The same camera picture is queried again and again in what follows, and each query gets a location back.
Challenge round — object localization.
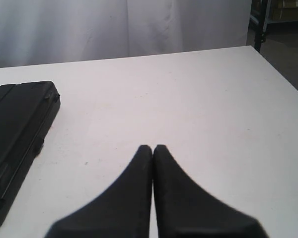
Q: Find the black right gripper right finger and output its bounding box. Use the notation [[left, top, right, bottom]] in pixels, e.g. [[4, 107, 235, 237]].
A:
[[153, 145, 268, 238]]

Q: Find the white backdrop curtain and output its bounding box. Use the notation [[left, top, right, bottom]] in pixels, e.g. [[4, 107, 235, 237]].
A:
[[0, 0, 251, 67]]

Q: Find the black plastic carrying case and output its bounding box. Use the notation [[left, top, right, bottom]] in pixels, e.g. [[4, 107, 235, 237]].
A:
[[0, 81, 61, 226]]

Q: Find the black metal shelf rack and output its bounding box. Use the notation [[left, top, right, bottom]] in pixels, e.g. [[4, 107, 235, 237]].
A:
[[250, 0, 298, 52]]

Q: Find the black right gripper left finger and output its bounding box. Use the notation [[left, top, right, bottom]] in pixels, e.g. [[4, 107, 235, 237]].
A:
[[46, 145, 153, 238]]

